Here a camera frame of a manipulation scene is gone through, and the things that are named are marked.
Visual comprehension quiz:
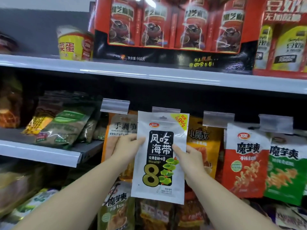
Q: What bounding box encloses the person's left hand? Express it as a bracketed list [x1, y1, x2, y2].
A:
[111, 134, 146, 168]

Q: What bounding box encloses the person's right hand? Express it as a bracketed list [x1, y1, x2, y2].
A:
[172, 144, 209, 187]

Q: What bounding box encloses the white seaweed snack packet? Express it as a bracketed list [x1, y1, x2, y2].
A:
[131, 111, 190, 205]

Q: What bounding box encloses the person's left forearm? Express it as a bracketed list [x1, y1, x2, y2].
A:
[11, 157, 126, 230]

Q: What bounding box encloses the person's right forearm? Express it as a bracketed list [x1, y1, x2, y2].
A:
[186, 172, 276, 230]

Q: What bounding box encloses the orange bamboo shoot snack packet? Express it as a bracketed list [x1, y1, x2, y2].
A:
[101, 111, 138, 182]

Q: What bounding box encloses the orange yellow snack packet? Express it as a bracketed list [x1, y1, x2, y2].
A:
[186, 116, 224, 179]

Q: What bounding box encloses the clear plastic price tag holder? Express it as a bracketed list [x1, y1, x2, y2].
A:
[259, 114, 293, 134]
[100, 98, 130, 115]
[203, 111, 235, 128]
[152, 106, 181, 114]

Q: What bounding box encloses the brown orange snack packet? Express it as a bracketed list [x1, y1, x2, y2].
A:
[136, 198, 177, 230]

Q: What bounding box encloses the red white konjac snack packet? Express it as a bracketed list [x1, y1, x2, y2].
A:
[221, 123, 272, 199]

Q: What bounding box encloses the white olive konjac snack packet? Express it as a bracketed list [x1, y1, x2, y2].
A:
[98, 181, 135, 230]

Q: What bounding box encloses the grey upper shelf board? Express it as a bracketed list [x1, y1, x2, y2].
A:
[0, 54, 307, 95]

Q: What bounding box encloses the green brown snack packet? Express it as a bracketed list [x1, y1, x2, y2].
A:
[35, 106, 95, 149]

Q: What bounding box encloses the grey short shelf board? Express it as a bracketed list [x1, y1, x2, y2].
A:
[0, 128, 104, 168]

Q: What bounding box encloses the yellow brown snack packet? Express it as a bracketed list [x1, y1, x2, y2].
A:
[22, 98, 63, 135]

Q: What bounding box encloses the green white konjac snack packet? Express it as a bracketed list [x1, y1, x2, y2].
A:
[263, 134, 307, 206]

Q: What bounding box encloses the red black gift box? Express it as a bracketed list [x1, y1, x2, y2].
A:
[89, 0, 267, 71]

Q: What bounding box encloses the yellow instant soup cup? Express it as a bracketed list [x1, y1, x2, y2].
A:
[57, 25, 94, 61]

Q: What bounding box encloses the dark orange snack bag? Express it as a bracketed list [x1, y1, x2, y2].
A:
[0, 77, 23, 128]

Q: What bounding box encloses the red yellow gift box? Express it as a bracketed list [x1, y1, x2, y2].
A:
[252, 0, 307, 80]

